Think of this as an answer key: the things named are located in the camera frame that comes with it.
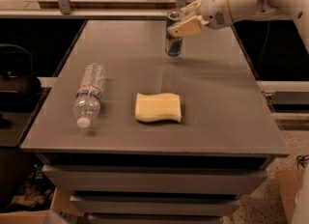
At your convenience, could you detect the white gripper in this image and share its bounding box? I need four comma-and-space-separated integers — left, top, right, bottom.
167, 0, 233, 38

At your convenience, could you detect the red bull can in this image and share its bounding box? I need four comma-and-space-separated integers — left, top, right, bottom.
165, 9, 184, 57

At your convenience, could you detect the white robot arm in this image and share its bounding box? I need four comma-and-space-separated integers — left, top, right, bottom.
167, 0, 309, 51

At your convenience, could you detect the clear plastic water bottle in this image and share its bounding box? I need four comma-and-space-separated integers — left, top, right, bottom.
73, 63, 106, 128

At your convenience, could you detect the yellow sponge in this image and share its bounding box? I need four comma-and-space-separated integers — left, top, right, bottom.
135, 93, 182, 123

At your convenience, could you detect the grey drawer cabinet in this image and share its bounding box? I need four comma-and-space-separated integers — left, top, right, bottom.
22, 20, 289, 224

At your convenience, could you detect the black chair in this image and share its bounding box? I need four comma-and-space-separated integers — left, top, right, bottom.
0, 43, 42, 128

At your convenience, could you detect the cardboard box right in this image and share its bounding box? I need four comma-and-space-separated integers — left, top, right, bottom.
276, 170, 303, 224

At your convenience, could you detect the cardboard box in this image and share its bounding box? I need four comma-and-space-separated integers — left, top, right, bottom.
0, 188, 84, 224
276, 170, 303, 224

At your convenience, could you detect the cardboard box left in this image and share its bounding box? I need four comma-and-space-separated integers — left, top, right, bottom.
0, 188, 84, 224

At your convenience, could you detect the black cable on floor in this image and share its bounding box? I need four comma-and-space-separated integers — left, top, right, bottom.
295, 154, 309, 171

